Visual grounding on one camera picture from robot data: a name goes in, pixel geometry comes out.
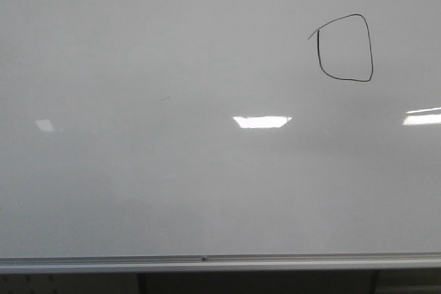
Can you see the white whiteboard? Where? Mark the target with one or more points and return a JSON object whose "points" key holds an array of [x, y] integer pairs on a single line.
{"points": [[219, 127]]}

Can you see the grey aluminium marker tray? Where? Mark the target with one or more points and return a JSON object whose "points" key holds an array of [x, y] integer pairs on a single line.
{"points": [[218, 263]]}

